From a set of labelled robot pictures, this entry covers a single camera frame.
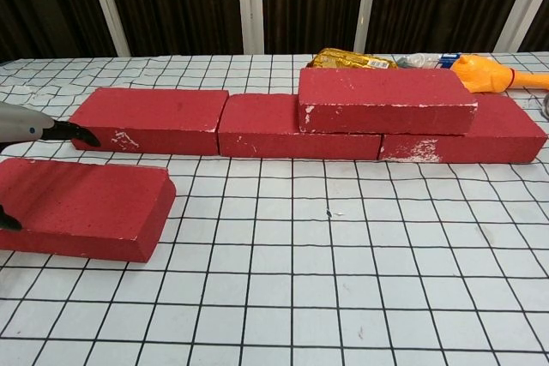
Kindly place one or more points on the dark brown curtain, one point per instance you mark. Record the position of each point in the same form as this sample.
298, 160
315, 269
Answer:
184, 1

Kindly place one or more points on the white metal frame post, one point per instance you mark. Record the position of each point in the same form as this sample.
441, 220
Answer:
521, 1
368, 1
107, 6
250, 1

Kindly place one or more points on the gold foil biscuit packet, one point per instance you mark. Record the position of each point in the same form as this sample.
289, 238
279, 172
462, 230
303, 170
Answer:
347, 59

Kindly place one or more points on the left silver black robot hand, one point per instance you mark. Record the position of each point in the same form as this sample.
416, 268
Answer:
21, 126

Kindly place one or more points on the yellow rubber chicken toy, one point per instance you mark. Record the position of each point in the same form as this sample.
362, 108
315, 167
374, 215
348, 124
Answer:
480, 76

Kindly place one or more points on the white black checkered tablecloth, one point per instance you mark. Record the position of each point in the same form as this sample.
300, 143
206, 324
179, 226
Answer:
300, 276

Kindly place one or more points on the red brick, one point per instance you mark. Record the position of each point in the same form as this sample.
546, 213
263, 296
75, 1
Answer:
502, 126
377, 87
257, 117
150, 109
81, 199

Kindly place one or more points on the white blue toothpaste tube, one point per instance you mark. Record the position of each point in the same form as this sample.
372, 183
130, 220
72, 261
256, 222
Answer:
424, 61

